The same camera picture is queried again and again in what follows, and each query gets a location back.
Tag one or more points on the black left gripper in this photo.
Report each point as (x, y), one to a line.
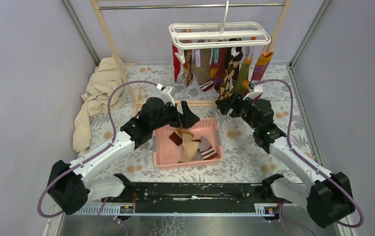
(189, 118)

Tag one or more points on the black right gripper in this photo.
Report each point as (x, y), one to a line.
(236, 101)

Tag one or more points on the green orange sock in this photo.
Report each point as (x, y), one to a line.
(242, 82)

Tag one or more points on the striped beige maroon sock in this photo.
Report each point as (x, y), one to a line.
(185, 138)

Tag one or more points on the pink plastic basket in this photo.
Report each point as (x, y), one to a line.
(167, 154)

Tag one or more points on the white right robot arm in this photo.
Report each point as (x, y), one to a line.
(326, 196)

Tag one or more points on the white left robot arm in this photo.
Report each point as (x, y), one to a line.
(71, 185)

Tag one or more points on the white clip sock hanger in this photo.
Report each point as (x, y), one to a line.
(218, 35)

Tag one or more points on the dark brown striped sock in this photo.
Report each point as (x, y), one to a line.
(201, 68)

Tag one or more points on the grey maroon striped sock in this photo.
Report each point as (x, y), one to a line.
(206, 149)

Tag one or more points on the maroon purple striped sock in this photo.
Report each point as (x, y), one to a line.
(218, 66)

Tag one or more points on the red sock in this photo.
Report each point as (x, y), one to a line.
(176, 63)

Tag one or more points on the orange beige argyle sock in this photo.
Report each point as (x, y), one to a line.
(188, 75)

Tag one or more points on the beige crumpled cloth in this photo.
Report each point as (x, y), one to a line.
(104, 80)

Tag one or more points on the wooden clothes rack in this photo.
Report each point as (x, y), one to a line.
(98, 9)

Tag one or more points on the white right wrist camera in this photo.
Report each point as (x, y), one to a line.
(255, 91)

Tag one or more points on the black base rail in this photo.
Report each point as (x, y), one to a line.
(196, 198)

